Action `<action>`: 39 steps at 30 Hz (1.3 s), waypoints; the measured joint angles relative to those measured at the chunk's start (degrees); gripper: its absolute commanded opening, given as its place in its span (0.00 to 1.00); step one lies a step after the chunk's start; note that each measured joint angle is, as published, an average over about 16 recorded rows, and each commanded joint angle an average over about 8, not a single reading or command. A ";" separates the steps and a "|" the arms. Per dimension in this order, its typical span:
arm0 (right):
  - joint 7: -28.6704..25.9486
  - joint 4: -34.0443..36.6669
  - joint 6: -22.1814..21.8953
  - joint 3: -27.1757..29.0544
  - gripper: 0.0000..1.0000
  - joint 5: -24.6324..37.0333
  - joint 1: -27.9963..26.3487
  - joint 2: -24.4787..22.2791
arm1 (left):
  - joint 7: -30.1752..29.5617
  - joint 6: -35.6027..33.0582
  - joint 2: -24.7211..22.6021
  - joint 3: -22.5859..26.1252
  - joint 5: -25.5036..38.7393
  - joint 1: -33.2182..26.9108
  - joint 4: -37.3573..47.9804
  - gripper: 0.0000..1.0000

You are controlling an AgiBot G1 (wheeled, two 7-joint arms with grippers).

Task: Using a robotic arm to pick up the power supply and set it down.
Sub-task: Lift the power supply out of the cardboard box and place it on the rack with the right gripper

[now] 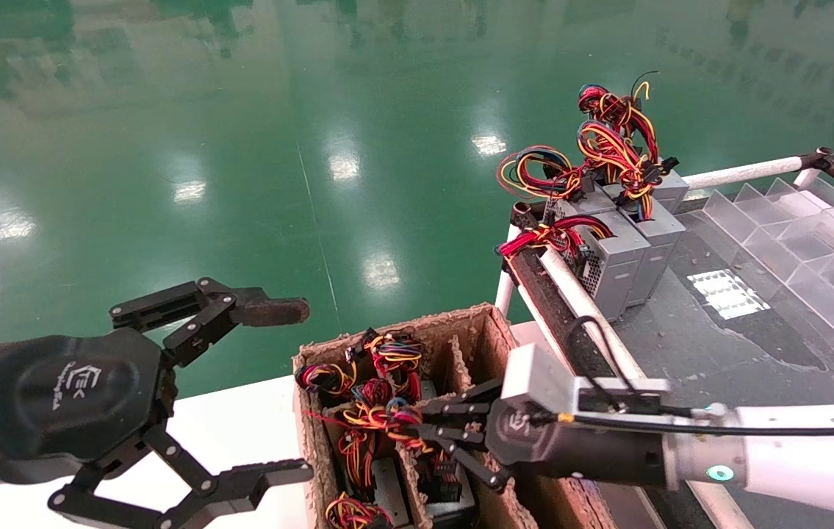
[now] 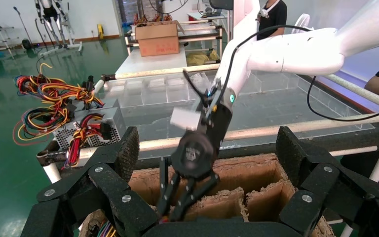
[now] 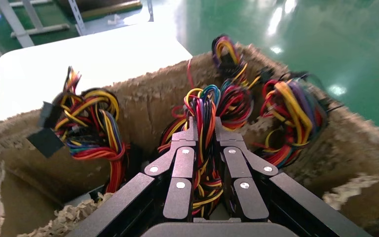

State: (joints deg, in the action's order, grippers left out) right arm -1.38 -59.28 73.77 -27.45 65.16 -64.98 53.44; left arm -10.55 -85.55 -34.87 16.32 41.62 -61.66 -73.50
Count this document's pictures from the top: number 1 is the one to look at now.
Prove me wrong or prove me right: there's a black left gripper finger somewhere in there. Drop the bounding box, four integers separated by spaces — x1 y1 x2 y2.
48 425 314 529
109 278 311 367

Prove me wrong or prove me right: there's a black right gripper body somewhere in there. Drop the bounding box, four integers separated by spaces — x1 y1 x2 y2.
485 403 673 489

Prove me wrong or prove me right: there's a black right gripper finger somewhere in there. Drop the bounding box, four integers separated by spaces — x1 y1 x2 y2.
423 378 506 427
417 425 514 491

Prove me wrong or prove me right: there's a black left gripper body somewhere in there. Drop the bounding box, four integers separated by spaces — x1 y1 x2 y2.
0 327 176 492

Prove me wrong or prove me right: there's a corrugated cardboard divider insert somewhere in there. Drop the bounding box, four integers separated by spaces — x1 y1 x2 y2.
395 334 539 529

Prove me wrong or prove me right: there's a brown cardboard box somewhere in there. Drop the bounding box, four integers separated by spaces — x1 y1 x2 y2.
292 303 619 529

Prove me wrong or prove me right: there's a white pipe leg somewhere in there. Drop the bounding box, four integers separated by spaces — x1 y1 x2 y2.
494 223 522 318

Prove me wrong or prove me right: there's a dark conveyor belt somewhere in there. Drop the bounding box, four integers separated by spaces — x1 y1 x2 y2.
508 209 834 529

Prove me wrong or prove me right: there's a grey power supply vented side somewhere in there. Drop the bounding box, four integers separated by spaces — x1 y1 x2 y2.
543 190 644 322

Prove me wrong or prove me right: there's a black pipe joint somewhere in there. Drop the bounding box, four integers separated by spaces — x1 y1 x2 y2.
509 201 544 234
797 147 834 183

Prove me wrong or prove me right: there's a clear acrylic divider tray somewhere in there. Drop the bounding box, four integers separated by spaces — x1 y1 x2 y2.
702 176 834 357

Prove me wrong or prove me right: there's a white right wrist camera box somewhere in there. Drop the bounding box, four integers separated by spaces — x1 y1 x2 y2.
501 343 671 416

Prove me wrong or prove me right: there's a red wire harness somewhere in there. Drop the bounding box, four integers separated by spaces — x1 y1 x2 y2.
347 377 399 412
496 215 614 259

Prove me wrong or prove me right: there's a black camera cable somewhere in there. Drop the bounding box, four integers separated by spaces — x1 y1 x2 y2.
562 314 834 439

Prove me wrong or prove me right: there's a looped multicolour wire harness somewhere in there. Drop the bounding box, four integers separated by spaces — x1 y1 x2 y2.
496 145 594 203

